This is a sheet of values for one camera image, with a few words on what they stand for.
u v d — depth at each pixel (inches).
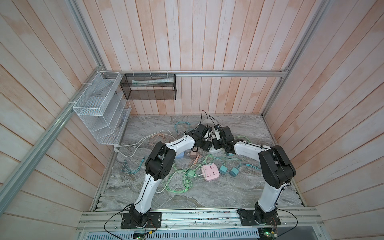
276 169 19.6
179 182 33.9
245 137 42.1
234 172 34.6
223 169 34.7
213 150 36.8
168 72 37.0
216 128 34.7
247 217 28.8
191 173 33.8
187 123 45.1
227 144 29.4
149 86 41.0
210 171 34.7
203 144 35.4
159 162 22.6
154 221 28.9
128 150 39.7
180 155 37.7
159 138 41.3
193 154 37.5
